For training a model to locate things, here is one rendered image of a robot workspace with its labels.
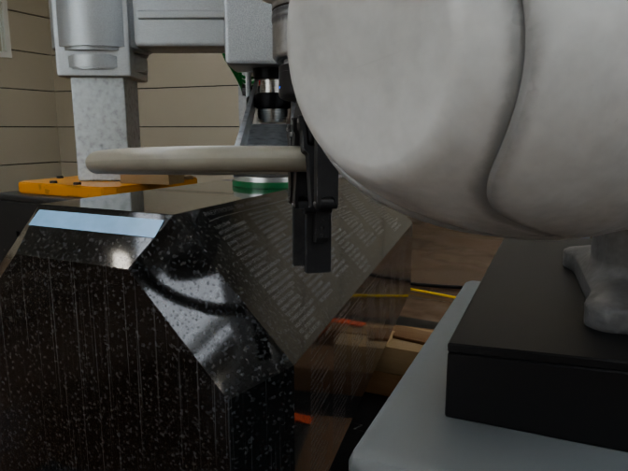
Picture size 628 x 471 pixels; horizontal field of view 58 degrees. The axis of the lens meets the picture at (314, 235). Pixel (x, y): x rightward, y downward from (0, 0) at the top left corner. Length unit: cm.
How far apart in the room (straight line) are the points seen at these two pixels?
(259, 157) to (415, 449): 40
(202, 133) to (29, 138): 255
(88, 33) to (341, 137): 200
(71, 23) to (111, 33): 13
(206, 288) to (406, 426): 67
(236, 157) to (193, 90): 699
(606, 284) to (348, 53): 27
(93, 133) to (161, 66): 574
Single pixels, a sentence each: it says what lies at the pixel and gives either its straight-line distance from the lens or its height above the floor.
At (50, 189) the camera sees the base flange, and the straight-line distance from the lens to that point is 221.
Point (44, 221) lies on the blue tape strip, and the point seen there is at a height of 79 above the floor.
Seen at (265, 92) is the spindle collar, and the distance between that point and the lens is 151.
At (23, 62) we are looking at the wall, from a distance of 893.
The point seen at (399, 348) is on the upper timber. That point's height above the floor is 21.
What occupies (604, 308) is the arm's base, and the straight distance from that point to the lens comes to 38.
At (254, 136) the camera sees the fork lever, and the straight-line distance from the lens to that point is 135.
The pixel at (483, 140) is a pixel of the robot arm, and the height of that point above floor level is 97.
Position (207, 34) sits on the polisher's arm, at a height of 130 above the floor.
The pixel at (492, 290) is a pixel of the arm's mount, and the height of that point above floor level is 85.
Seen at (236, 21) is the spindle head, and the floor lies 122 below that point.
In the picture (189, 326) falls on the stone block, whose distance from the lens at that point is 97.
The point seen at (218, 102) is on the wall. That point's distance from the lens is 742.
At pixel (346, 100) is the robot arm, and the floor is 98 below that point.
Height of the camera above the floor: 97
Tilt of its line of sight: 11 degrees down
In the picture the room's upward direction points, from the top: straight up
